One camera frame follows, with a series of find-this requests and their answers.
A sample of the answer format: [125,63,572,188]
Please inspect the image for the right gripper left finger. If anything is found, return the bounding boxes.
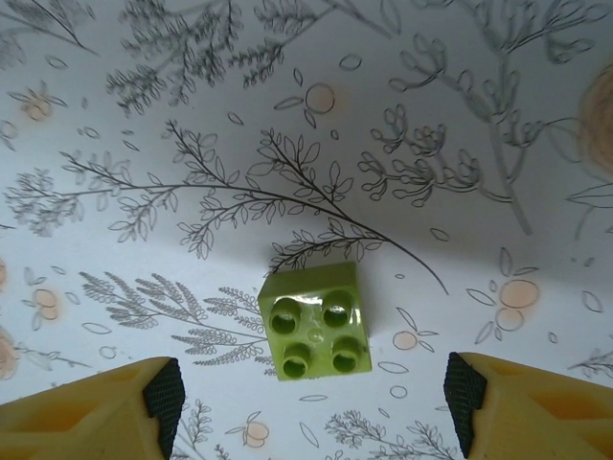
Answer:
[0,356,187,460]

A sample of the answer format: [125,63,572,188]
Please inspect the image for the floral table cover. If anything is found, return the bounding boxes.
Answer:
[0,0,613,460]

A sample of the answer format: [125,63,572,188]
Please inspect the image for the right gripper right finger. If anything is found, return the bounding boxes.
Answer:
[443,352,613,460]

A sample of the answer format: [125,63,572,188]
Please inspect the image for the lime green lego brick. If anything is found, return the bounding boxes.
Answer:
[257,261,374,382]

